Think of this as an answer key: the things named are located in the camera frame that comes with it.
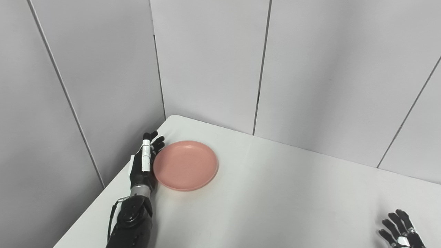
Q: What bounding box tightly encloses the pink plate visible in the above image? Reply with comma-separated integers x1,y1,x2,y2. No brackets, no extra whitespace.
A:
153,140,219,192

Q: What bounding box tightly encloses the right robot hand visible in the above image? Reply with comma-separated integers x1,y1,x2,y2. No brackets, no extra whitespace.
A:
378,209,425,248

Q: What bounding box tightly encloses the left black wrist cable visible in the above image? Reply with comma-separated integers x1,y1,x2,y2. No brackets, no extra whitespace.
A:
107,197,130,243

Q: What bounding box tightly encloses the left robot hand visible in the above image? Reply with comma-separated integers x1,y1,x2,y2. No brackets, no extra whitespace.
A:
129,131,165,190

